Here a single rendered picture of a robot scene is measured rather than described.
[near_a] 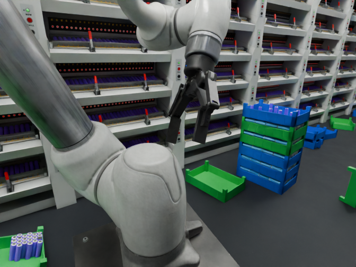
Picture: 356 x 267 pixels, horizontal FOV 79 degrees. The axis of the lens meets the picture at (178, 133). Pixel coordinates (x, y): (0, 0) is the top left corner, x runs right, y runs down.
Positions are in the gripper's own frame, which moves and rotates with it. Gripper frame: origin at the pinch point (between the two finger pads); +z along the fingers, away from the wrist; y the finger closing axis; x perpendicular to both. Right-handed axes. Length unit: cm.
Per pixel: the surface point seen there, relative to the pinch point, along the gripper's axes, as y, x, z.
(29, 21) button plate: 54, 48, -35
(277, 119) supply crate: 30, -69, -29
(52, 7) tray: 54, 43, -45
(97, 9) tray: 54, 27, -53
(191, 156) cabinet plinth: 91, -59, -4
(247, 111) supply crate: 46, -63, -34
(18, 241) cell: 54, 29, 46
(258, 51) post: 66, -82, -90
